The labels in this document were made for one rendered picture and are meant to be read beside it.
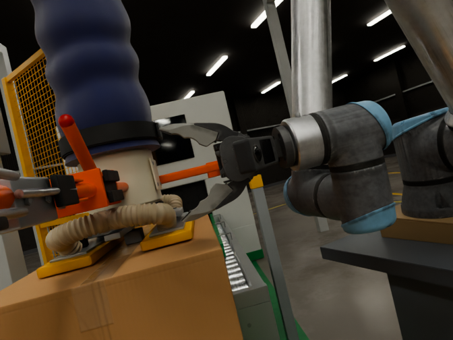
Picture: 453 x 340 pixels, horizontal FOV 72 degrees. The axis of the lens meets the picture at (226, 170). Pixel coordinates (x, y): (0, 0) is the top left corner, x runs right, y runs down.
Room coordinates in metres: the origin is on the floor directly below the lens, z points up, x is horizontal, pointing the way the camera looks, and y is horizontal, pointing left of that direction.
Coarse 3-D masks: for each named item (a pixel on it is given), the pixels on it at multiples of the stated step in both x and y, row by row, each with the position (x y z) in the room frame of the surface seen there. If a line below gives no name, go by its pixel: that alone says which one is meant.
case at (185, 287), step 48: (192, 240) 0.60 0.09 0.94; (48, 288) 0.49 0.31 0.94; (96, 288) 0.46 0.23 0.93; (144, 288) 0.47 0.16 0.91; (192, 288) 0.48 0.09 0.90; (0, 336) 0.44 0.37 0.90; (48, 336) 0.45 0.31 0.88; (96, 336) 0.46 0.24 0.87; (144, 336) 0.47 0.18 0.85; (192, 336) 0.47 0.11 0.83; (240, 336) 0.48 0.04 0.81
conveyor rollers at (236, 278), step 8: (216, 224) 3.26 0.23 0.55; (224, 240) 2.38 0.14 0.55; (224, 248) 2.18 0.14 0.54; (232, 256) 1.92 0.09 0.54; (232, 264) 1.74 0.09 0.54; (232, 272) 1.64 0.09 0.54; (240, 272) 1.57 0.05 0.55; (232, 280) 1.48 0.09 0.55; (240, 280) 1.47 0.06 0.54; (232, 288) 1.38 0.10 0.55; (240, 288) 1.38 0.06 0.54
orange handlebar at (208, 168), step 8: (192, 168) 0.80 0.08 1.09; (200, 168) 0.80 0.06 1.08; (208, 168) 0.80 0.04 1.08; (216, 168) 0.80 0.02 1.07; (160, 176) 0.79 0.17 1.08; (168, 176) 0.79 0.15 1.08; (176, 176) 0.79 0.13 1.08; (184, 176) 0.79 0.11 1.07; (192, 176) 0.80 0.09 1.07; (80, 184) 0.41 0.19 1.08; (88, 184) 0.44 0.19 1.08; (120, 184) 0.61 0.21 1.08; (0, 192) 0.24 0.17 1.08; (8, 192) 0.25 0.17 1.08; (80, 192) 0.40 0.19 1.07; (88, 192) 0.43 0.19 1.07; (0, 200) 0.23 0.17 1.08; (8, 200) 0.24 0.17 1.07; (80, 200) 0.39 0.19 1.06; (0, 208) 0.24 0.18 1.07
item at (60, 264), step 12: (84, 240) 0.66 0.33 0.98; (96, 240) 0.73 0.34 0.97; (120, 240) 0.78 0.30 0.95; (84, 252) 0.60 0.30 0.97; (96, 252) 0.61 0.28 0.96; (48, 264) 0.58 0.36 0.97; (60, 264) 0.57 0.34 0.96; (72, 264) 0.57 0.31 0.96; (84, 264) 0.57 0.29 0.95; (48, 276) 0.57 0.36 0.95
